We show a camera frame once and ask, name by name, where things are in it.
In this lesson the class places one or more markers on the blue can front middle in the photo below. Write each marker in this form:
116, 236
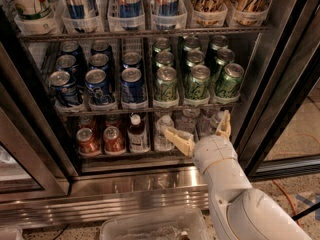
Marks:
98, 86

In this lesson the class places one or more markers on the blue can back left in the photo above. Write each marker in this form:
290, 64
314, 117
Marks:
74, 49

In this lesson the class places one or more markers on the red can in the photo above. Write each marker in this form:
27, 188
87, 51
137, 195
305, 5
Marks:
113, 140
87, 122
113, 120
87, 142

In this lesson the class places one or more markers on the black tripod leg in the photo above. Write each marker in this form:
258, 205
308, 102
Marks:
306, 212

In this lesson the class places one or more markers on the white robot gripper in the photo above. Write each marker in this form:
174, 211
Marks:
214, 151

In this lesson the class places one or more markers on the brown drink bottle white cap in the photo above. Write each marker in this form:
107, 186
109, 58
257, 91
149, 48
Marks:
138, 139

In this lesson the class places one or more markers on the clear plastic bin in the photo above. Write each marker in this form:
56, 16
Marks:
161, 224

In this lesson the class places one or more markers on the green can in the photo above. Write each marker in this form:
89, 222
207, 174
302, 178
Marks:
216, 42
191, 43
164, 58
161, 44
229, 81
197, 82
193, 58
223, 57
166, 84

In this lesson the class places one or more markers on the blue can front left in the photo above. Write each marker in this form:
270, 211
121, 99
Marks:
65, 89

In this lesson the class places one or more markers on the red can back right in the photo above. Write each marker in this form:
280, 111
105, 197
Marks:
113, 120

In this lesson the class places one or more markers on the stainless steel fridge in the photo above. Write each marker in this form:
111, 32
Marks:
281, 61

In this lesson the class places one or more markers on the clear water bottle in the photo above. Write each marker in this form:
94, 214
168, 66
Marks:
208, 122
160, 141

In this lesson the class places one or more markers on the clear water bottle left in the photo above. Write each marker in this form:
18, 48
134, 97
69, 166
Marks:
160, 141

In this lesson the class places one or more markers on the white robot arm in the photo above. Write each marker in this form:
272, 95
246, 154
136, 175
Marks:
238, 210

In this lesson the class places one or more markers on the red can front right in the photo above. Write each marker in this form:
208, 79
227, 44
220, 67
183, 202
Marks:
113, 140

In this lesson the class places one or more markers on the blue can front right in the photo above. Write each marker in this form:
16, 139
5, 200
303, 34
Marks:
132, 86

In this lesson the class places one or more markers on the white tall can top shelf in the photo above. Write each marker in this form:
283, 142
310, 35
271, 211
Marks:
33, 9

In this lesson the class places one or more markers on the red can front left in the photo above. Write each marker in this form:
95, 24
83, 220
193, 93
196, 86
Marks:
87, 142

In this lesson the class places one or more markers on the blue can back middle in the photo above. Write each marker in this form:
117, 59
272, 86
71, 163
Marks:
101, 47

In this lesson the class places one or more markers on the clear water bottle right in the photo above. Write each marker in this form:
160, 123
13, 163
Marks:
208, 122

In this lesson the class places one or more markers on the red can back left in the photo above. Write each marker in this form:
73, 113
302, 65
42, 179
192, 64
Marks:
87, 122

